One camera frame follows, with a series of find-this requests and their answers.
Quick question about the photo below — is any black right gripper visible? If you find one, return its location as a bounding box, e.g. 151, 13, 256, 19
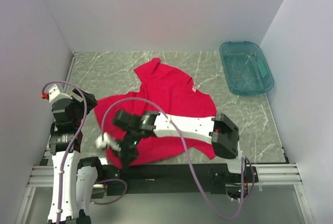
110, 129, 142, 170

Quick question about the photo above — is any red t shirt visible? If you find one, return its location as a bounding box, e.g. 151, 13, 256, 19
94, 58, 216, 166

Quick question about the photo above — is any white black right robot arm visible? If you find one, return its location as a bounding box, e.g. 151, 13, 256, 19
112, 109, 247, 184

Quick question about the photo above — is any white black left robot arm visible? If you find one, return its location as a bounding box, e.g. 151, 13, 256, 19
45, 84, 104, 223

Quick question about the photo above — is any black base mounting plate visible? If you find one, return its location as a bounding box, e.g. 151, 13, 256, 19
92, 163, 260, 199

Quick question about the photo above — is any teal plastic bin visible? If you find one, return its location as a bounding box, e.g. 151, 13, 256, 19
219, 41, 274, 96

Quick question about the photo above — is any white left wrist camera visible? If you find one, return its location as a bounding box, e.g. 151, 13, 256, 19
42, 84, 72, 104

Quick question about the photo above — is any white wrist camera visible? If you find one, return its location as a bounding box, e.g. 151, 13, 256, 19
42, 84, 72, 104
95, 132, 121, 152

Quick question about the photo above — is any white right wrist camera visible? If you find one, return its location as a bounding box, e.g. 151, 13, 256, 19
95, 132, 121, 152

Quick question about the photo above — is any aluminium front rail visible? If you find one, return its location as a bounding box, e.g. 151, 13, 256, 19
27, 164, 302, 188

